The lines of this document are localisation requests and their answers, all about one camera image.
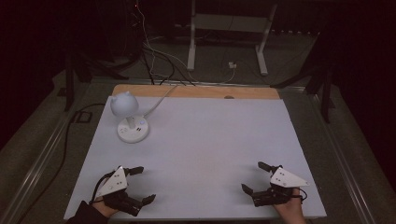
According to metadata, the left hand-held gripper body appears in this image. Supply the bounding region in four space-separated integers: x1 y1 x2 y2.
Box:
94 165 145 217

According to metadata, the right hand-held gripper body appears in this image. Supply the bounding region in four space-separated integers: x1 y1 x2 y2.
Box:
251 166 311 208

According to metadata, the person's left hand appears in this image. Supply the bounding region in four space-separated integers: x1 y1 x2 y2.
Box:
92 199 121 219

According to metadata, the person's right hand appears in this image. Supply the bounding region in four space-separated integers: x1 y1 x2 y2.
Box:
273 188 308 224

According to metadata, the white table mat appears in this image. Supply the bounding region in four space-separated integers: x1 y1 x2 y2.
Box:
63 94 328 221

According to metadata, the white desk lamp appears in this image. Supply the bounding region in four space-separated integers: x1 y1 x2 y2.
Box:
109 91 150 145

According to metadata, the black tripod stand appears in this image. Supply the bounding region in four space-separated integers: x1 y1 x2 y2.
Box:
63 46 131 113
269 31 337 124

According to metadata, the white metal stand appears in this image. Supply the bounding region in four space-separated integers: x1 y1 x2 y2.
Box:
186 0 278 77

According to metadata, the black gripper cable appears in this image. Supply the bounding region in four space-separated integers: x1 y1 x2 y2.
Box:
91 173 112 205
297 187 309 204

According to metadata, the metal frame rail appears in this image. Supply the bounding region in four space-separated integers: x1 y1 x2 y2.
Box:
92 77 309 92
307 92 376 224
0 92 94 224

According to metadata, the long black floor cable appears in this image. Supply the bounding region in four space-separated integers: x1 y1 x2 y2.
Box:
17 103 106 224

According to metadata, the white lamp cable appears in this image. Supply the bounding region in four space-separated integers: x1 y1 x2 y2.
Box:
141 84 179 119

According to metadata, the black rectangular floor bracket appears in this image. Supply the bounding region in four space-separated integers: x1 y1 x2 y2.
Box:
72 110 93 124

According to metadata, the black cable bundle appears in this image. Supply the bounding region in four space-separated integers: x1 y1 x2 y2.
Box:
141 46 196 87

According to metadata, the thin white floor cable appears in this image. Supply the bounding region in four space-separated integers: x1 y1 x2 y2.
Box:
134 0 237 86

